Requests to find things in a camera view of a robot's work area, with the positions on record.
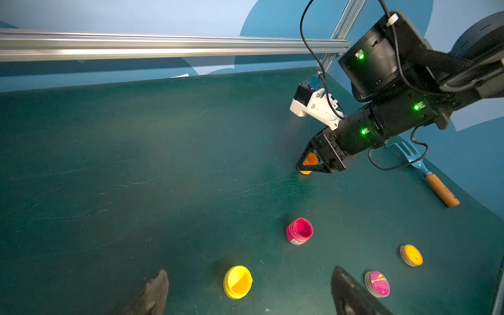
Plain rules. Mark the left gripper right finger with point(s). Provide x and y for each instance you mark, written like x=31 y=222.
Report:
x=350 y=297

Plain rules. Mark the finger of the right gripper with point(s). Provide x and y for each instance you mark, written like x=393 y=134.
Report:
x=323 y=151

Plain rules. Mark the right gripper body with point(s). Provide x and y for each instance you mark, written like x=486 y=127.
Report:
x=340 y=160

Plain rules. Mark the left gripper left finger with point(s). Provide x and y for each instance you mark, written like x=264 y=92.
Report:
x=151 y=298

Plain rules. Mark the orange paint jar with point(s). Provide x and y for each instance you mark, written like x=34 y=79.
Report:
x=311 y=159

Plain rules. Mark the orange jar lid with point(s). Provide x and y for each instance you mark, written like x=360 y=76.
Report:
x=411 y=255

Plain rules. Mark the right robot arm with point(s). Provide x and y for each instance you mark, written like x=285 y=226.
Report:
x=402 y=84

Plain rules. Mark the magenta jar lid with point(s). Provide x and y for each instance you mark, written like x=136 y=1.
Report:
x=377 y=284

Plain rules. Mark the magenta paint jar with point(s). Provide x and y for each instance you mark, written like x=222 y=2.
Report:
x=299 y=231

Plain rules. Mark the yellow jar lid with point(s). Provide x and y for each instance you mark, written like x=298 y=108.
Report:
x=237 y=282

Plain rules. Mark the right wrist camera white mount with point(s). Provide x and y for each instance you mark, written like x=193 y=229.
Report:
x=311 y=99

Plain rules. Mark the blue garden fork wooden handle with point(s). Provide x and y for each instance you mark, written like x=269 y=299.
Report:
x=436 y=185

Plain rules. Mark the right aluminium frame post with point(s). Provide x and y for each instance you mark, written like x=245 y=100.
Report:
x=346 y=21

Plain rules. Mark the horizontal aluminium frame bar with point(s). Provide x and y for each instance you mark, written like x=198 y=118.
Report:
x=31 y=46

